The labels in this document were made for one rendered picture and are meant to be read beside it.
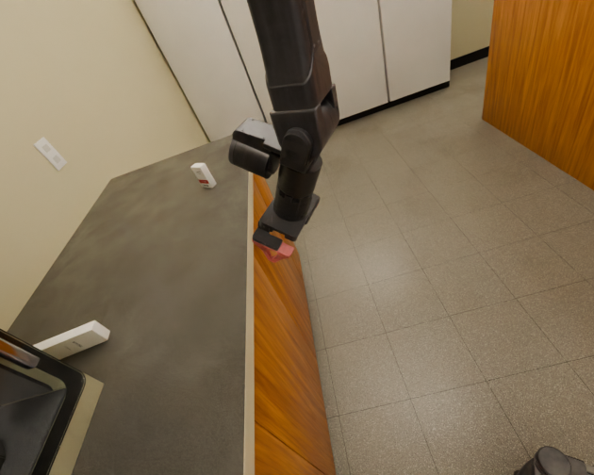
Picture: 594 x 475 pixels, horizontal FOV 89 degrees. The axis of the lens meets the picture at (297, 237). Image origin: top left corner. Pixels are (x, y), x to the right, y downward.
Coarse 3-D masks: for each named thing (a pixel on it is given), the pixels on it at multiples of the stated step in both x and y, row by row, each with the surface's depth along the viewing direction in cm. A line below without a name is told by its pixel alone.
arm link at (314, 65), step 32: (256, 0) 27; (288, 0) 26; (256, 32) 30; (288, 32) 28; (288, 64) 30; (320, 64) 31; (288, 96) 32; (320, 96) 32; (288, 128) 35; (320, 128) 33
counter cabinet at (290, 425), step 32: (256, 192) 122; (256, 224) 105; (256, 256) 93; (256, 288) 83; (288, 288) 124; (256, 320) 75; (288, 320) 107; (256, 352) 68; (288, 352) 94; (256, 384) 63; (288, 384) 84; (320, 384) 128; (256, 416) 58; (288, 416) 76; (320, 416) 110; (256, 448) 54; (288, 448) 69; (320, 448) 96
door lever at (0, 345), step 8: (0, 344) 39; (8, 344) 40; (0, 352) 39; (8, 352) 40; (16, 352) 41; (24, 352) 42; (8, 360) 41; (16, 360) 41; (24, 360) 41; (32, 360) 42; (24, 368) 42; (32, 368) 42
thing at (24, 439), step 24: (0, 336) 44; (0, 360) 43; (48, 360) 49; (0, 384) 42; (24, 384) 45; (48, 384) 48; (72, 384) 52; (0, 408) 41; (24, 408) 44; (48, 408) 47; (72, 408) 51; (0, 432) 41; (24, 432) 43; (48, 432) 46; (0, 456) 40; (24, 456) 42; (48, 456) 45
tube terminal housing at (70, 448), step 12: (96, 384) 58; (84, 396) 55; (96, 396) 57; (84, 408) 54; (72, 420) 51; (84, 420) 53; (72, 432) 51; (84, 432) 53; (72, 444) 50; (60, 456) 48; (72, 456) 50; (60, 468) 47; (72, 468) 49
